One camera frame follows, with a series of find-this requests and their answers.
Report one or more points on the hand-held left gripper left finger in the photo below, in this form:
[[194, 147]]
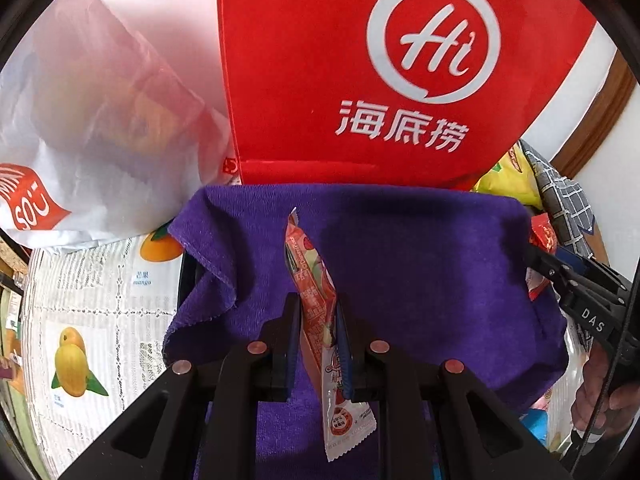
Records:
[[295, 345]]

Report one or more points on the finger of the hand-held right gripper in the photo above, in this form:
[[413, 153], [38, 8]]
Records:
[[555, 272], [595, 272]]

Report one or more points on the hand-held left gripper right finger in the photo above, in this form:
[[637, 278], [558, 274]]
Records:
[[345, 355]]

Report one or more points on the small red snack packet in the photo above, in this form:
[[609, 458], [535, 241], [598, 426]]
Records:
[[544, 234]]

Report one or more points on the red and white snack packet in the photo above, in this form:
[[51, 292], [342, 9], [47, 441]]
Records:
[[312, 300]]

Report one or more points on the person's right hand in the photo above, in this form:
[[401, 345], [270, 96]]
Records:
[[592, 390]]

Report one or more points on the grey checkered cloth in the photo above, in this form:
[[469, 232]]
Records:
[[562, 200]]

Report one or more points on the yellow and green snack packet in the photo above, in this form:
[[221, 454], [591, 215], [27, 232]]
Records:
[[507, 177]]

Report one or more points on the purple towel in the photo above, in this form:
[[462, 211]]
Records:
[[425, 270]]

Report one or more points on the fruit print tablecloth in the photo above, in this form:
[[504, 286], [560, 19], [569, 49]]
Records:
[[110, 300]]

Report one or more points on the red paper bag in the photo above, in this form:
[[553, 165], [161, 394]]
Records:
[[310, 85]]

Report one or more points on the white plastic shopping bag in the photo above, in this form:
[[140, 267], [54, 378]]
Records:
[[100, 135]]

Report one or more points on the brown wooden door frame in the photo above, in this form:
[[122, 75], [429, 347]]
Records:
[[597, 120]]

